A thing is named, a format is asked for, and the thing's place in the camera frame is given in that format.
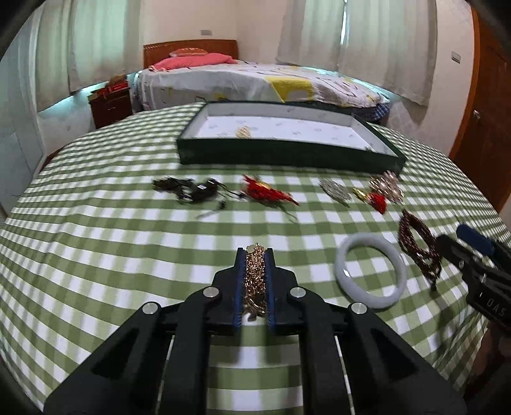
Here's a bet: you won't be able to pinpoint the red knot with tassel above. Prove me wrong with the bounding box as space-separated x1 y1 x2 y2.
241 174 300 218

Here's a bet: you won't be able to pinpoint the green checked tablecloth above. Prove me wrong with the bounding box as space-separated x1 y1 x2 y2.
0 102 511 415

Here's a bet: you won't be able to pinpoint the gold chain bracelet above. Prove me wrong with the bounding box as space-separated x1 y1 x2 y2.
244 243 269 322

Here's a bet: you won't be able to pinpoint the silver flower brooch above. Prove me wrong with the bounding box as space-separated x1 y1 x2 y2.
319 179 352 206

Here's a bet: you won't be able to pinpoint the dark wooden nightstand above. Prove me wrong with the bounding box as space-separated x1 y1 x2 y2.
88 88 132 129

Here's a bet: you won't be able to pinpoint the pink pillow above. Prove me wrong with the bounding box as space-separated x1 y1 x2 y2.
154 53 234 72

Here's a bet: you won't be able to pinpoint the wooden bed headboard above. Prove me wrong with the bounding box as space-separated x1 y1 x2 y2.
143 39 239 68

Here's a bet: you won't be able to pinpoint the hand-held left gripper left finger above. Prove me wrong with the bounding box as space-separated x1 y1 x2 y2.
43 247 246 415

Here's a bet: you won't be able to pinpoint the wooden door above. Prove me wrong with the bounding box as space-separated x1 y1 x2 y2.
449 8 511 212

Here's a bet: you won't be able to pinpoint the white curtain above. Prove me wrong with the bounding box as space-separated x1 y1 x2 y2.
275 0 438 106
36 0 140 94

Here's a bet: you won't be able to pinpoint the dark red bead bracelet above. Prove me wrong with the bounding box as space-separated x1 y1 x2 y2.
398 209 444 290

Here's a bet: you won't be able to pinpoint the red boxes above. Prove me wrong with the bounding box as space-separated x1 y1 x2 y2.
90 78 130 98

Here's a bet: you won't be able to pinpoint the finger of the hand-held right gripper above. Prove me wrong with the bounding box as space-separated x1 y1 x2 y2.
435 235 486 281
456 223 498 257

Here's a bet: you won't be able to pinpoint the dark green jewelry box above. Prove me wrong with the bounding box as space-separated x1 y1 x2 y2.
177 101 408 175

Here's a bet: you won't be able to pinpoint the blue plaid bed sheet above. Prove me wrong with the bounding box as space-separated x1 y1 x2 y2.
351 104 390 122

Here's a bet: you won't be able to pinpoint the small red knot charm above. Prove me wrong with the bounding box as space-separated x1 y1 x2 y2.
352 187 389 214

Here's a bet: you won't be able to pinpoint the bed with patterned cover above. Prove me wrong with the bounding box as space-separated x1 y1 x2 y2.
132 60 390 114

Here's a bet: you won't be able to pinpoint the gold pearl brooch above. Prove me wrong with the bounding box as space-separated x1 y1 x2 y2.
369 171 405 202

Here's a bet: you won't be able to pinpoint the black knot tassel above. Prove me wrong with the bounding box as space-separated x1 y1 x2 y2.
153 177 244 218

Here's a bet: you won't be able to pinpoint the white jade bangle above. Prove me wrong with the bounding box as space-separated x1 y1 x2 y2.
334 234 408 309

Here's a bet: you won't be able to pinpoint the white wardrobe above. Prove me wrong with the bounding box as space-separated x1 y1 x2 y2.
0 24 44 212

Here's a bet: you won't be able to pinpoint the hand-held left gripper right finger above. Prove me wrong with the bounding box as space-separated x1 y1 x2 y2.
264 247 468 415

